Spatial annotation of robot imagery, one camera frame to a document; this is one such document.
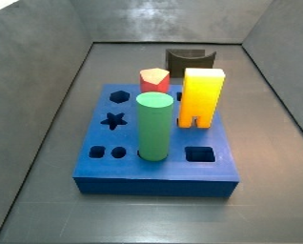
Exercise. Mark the blue foam shape board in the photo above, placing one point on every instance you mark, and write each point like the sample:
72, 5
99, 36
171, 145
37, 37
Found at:
137, 153

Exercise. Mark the green cylinder block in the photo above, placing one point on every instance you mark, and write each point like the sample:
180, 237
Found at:
155, 108

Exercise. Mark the red pentagon prism block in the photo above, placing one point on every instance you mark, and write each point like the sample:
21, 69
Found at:
153, 80

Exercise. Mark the yellow arch block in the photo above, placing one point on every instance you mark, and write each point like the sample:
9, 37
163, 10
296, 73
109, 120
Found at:
200, 93

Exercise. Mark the dark grey angled bracket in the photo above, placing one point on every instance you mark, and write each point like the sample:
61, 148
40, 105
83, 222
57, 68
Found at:
180, 59

